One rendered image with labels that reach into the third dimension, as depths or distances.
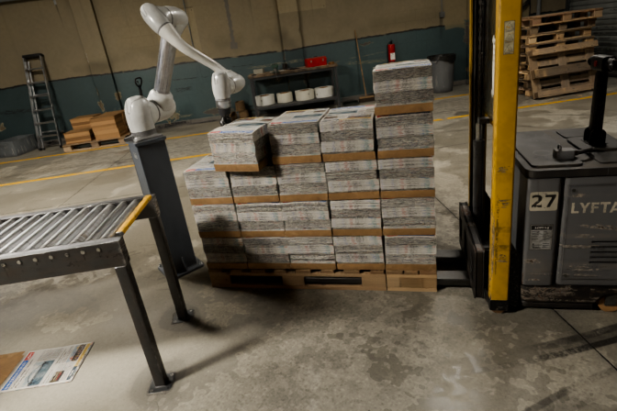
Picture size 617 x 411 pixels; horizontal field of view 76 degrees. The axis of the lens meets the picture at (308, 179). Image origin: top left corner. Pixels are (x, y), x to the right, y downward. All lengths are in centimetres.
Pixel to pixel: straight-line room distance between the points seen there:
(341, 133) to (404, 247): 75
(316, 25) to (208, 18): 221
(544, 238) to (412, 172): 69
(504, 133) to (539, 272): 76
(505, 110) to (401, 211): 75
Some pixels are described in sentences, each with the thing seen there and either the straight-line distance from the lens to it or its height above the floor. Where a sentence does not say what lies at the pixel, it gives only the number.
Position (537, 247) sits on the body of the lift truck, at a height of 39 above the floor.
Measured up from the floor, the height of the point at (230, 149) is 97.
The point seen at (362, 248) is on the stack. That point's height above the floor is 30.
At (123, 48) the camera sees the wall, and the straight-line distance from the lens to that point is 939.
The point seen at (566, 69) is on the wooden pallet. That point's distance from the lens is 808.
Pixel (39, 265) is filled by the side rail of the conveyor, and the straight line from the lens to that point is 203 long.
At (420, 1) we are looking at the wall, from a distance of 946.
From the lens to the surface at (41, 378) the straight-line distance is 270.
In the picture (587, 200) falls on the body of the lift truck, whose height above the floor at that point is 63.
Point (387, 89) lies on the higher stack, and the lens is 207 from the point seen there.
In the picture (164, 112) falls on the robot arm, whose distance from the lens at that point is 290.
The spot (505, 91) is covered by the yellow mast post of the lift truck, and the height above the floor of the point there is 116.
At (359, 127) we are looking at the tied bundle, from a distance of 210.
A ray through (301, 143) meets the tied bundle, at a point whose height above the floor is 95.
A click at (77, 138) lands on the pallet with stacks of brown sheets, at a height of 24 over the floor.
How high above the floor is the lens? 149
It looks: 20 degrees down
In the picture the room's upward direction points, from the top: 8 degrees counter-clockwise
